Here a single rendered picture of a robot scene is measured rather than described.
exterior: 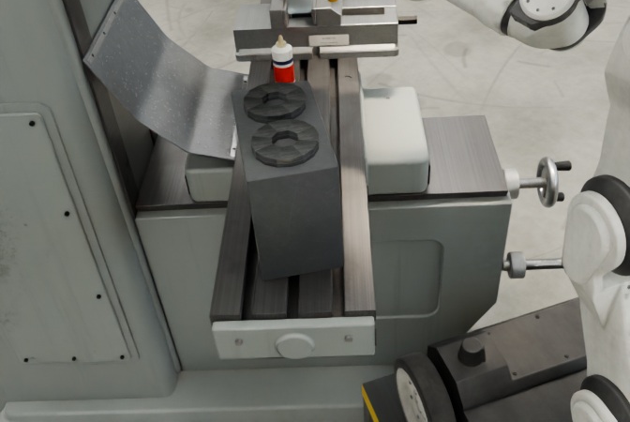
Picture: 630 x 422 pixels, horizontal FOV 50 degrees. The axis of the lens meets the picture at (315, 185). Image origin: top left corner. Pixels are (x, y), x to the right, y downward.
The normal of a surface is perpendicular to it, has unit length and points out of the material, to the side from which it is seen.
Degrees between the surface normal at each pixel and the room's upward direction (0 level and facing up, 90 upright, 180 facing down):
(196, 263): 90
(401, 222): 90
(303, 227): 90
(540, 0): 43
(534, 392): 0
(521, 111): 0
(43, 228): 88
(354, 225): 0
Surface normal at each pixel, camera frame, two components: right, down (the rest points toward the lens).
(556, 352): -0.07, -0.77
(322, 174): 0.18, 0.62
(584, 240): -0.95, 0.25
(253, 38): -0.05, 0.65
